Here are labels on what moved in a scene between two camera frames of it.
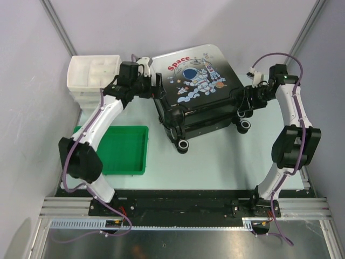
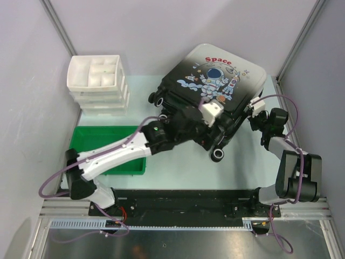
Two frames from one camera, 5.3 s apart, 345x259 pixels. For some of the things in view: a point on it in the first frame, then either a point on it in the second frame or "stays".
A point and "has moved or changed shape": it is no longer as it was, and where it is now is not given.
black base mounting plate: (180, 209) stays
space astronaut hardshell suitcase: (205, 89) has moved or changed shape
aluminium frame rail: (291, 208) stays
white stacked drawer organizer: (87, 75) stays
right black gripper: (250, 93) -> (252, 120)
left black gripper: (154, 92) -> (205, 140)
